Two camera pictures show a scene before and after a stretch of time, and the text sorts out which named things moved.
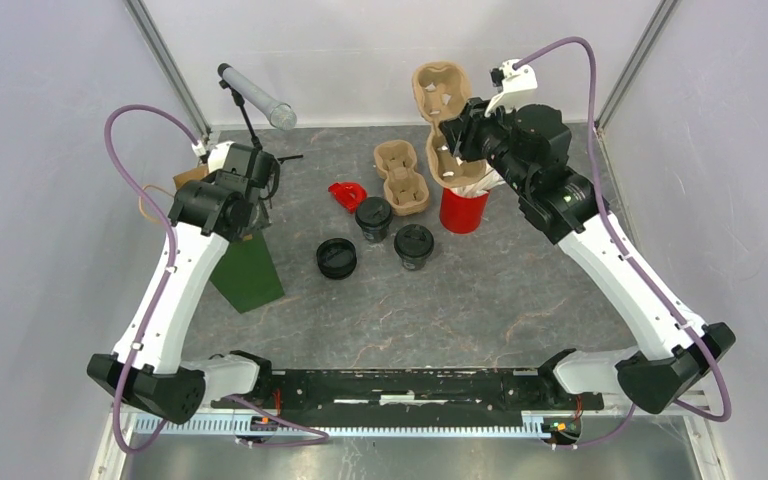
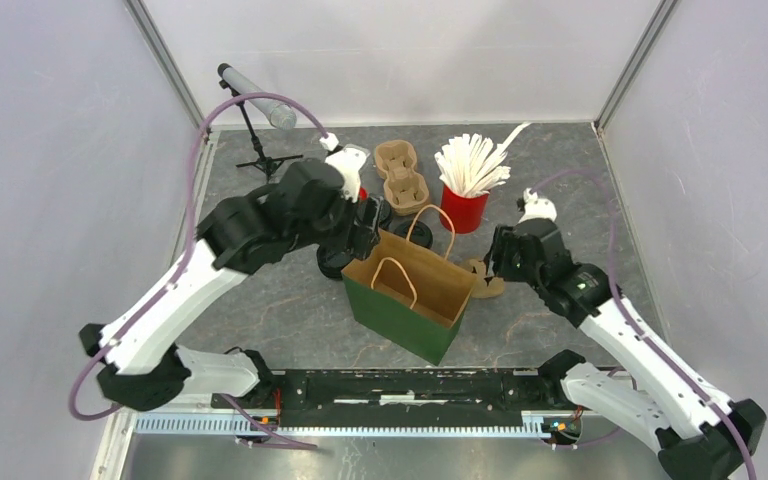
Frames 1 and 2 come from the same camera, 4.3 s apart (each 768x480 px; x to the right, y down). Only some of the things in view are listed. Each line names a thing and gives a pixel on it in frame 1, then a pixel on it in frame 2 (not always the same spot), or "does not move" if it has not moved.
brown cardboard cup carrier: [406, 189] does not move
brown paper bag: [190, 175] to [406, 295]
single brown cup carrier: [439, 88] to [485, 286]
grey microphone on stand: [244, 90] does not move
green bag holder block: [247, 275] to [413, 296]
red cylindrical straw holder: [463, 215] does not move
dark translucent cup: [413, 243] does not move
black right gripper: [463, 131] to [497, 256]
